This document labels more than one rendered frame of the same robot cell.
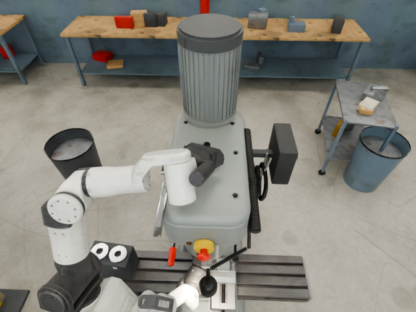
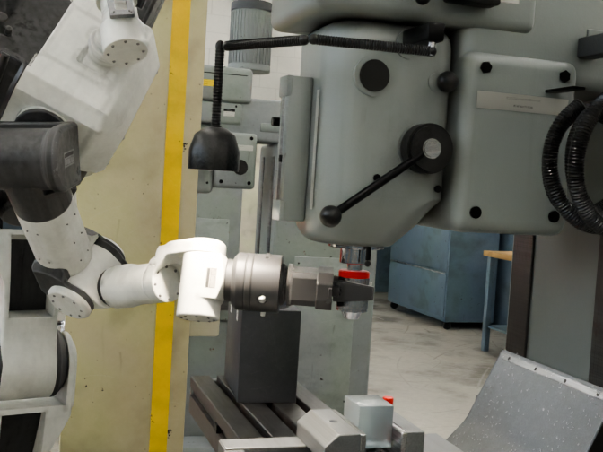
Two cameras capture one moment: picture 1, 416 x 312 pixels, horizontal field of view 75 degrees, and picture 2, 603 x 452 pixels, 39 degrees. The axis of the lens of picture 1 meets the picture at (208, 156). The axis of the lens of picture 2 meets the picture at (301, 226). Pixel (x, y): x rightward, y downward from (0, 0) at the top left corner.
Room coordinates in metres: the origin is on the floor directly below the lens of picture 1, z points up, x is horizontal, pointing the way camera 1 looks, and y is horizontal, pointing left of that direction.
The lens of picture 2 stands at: (0.07, -1.17, 1.40)
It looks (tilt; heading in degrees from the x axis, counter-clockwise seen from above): 3 degrees down; 70
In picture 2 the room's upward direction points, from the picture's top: 4 degrees clockwise
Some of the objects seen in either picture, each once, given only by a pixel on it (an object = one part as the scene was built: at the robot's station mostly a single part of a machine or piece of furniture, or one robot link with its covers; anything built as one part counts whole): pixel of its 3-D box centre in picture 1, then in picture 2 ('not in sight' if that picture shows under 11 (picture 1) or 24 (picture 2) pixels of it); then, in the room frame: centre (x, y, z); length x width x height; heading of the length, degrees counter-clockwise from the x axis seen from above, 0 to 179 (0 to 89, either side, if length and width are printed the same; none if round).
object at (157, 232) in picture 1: (163, 196); not in sight; (0.45, 0.12, 1.89); 0.24 x 0.04 x 0.01; 178
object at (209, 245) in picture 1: (203, 246); not in sight; (0.36, 0.01, 1.76); 0.06 x 0.02 x 0.06; 88
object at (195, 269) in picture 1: (200, 267); (292, 286); (0.51, 0.04, 1.24); 0.13 x 0.12 x 0.10; 68
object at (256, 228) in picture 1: (249, 173); not in sight; (0.62, -0.14, 1.79); 0.45 x 0.04 x 0.04; 178
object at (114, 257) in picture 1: (113, 260); (260, 342); (0.62, 0.52, 1.05); 0.22 x 0.12 x 0.20; 82
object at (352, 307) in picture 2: not in sight; (353, 293); (0.59, 0.00, 1.23); 0.05 x 0.05 x 0.05
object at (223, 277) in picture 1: (223, 277); (329, 434); (0.53, -0.08, 1.04); 0.12 x 0.06 x 0.04; 88
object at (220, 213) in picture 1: (207, 172); not in sight; (0.61, 0.00, 1.81); 0.47 x 0.26 x 0.16; 178
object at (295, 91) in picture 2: (206, 253); (292, 149); (0.48, 0.01, 1.45); 0.04 x 0.04 x 0.21; 88
